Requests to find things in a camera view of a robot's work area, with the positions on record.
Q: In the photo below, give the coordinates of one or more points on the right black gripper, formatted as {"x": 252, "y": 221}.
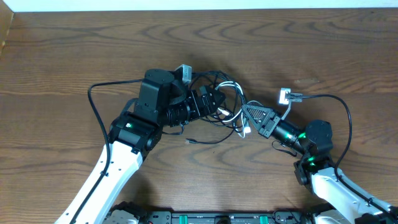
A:
{"x": 265, "y": 131}

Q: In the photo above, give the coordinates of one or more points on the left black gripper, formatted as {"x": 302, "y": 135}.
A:
{"x": 196, "y": 98}

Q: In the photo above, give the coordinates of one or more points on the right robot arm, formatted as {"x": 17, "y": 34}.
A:
{"x": 345, "y": 202}

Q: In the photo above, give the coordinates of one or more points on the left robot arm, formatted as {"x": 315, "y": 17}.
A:
{"x": 164, "y": 100}

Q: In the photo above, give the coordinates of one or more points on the wooden side panel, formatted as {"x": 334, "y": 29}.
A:
{"x": 6, "y": 17}

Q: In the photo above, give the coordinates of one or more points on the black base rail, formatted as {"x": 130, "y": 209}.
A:
{"x": 125, "y": 213}

